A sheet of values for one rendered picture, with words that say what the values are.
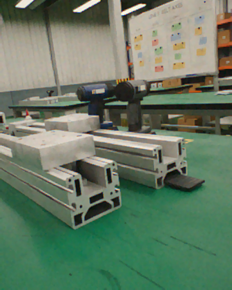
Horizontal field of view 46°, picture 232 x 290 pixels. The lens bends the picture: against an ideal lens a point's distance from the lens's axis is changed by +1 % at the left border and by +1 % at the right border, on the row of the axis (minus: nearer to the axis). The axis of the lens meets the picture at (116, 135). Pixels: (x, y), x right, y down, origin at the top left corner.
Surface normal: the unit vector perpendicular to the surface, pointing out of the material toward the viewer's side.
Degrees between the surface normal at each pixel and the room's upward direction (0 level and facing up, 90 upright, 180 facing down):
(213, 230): 0
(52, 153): 90
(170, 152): 90
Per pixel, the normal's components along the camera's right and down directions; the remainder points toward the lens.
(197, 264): -0.11, -0.97
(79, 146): 0.62, 0.07
